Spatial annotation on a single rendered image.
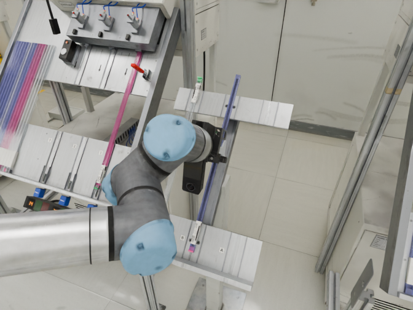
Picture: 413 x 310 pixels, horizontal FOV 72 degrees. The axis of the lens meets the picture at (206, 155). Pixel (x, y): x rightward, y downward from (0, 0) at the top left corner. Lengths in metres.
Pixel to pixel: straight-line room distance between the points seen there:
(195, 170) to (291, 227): 1.30
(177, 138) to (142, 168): 0.09
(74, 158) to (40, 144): 0.16
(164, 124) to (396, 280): 0.66
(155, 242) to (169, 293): 1.20
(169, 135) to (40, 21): 1.07
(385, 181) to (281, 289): 0.72
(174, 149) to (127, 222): 0.13
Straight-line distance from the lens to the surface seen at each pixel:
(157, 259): 0.40
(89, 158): 1.04
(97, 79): 1.12
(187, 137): 0.44
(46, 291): 1.76
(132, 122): 1.50
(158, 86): 1.00
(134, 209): 0.41
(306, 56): 2.54
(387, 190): 1.31
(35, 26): 1.43
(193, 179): 0.64
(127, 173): 0.48
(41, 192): 1.13
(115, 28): 1.10
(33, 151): 1.20
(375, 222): 1.15
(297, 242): 1.80
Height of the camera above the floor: 1.38
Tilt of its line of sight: 36 degrees down
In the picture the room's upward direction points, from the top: straight up
